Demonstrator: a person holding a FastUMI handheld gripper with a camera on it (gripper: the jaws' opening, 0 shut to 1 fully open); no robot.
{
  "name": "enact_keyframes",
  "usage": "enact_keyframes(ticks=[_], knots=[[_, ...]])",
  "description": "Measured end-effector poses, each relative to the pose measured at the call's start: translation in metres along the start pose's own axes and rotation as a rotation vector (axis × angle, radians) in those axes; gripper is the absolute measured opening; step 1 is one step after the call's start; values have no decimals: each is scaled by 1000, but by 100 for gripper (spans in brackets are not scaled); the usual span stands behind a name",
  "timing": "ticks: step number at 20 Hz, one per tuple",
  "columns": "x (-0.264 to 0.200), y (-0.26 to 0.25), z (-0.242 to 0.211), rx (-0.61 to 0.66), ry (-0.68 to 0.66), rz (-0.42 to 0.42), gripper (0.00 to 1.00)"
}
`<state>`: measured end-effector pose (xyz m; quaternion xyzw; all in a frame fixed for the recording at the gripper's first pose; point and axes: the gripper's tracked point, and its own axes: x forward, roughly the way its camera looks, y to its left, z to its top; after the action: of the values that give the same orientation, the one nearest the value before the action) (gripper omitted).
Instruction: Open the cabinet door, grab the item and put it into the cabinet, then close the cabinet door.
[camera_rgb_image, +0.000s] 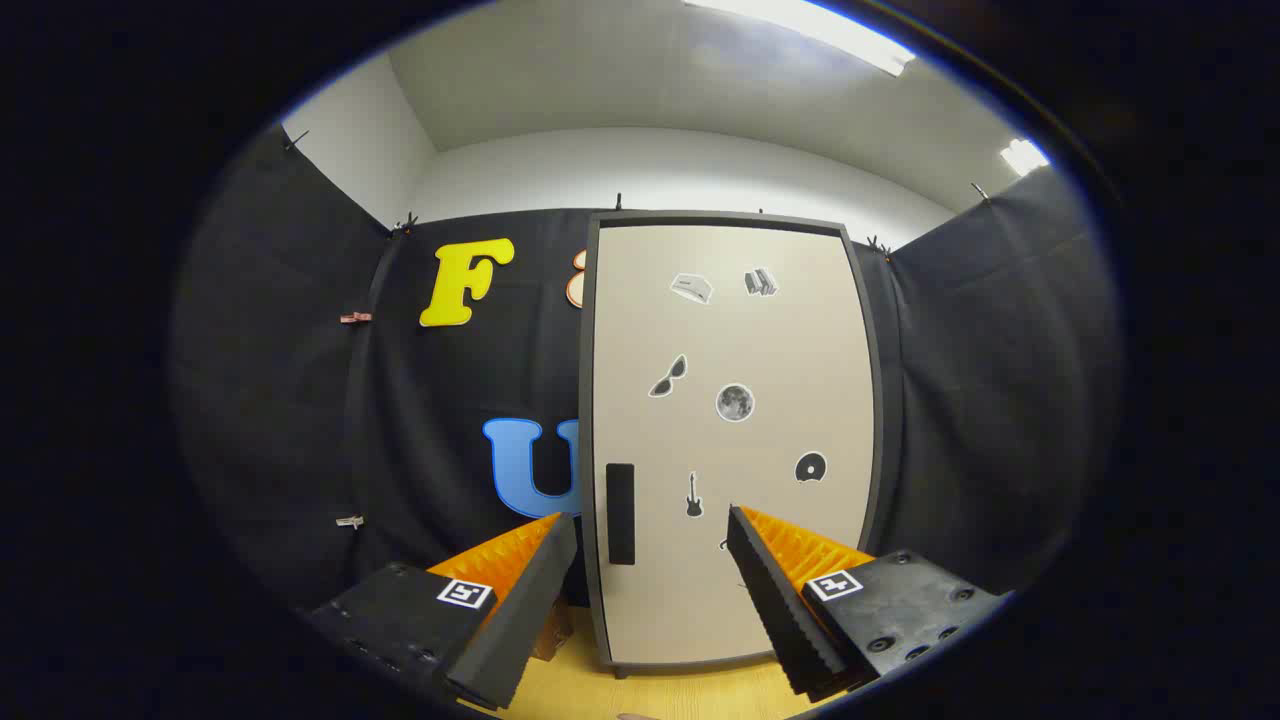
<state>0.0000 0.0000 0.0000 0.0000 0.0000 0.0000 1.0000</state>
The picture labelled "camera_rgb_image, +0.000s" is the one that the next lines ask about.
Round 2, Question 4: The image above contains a long ceiling light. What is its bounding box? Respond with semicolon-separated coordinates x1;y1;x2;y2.
685;0;916;76

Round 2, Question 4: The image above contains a brown book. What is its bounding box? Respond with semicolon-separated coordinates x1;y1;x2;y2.
533;600;577;661

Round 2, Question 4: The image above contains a dark grey cabinet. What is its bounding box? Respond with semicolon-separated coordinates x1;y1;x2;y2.
578;210;889;681

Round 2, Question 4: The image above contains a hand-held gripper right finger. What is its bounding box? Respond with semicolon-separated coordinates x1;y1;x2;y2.
725;504;1011;701

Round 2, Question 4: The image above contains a black backdrop cloth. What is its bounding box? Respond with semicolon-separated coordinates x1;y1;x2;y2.
170;125;1121;621

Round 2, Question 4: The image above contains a small ceiling light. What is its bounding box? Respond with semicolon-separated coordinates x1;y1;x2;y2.
1000;138;1051;176

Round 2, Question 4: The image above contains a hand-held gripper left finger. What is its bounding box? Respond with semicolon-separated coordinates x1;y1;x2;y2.
300;512;581;713

